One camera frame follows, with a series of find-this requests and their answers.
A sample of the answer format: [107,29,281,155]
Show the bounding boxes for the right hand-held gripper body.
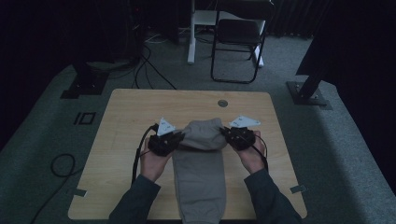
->
[225,115,262,152]

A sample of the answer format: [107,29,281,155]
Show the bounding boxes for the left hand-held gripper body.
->
[147,117,185,158]

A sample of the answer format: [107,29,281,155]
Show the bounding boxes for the grey pants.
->
[171,117,229,224]

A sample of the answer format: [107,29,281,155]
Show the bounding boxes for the person's right hand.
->
[237,130,268,175]

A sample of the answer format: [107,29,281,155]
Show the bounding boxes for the person's left hand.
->
[139,137,173,183]

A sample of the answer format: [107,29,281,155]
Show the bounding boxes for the black metal stand base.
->
[60,61,110,100]
[286,40,332,110]

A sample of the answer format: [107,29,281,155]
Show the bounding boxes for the black folding chair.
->
[210,0,276,85]

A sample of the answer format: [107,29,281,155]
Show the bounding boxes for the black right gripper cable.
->
[247,133,270,173]

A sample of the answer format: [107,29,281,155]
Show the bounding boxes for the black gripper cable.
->
[131,123,160,185]
[247,133,270,173]

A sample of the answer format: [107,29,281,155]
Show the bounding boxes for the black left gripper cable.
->
[131,123,160,185]

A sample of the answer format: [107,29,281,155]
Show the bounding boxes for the black floor cables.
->
[132,46,177,91]

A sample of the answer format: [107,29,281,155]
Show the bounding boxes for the white desk frame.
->
[187,0,266,68]

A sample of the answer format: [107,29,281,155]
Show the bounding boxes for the black floor cable loop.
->
[30,152,84,224]

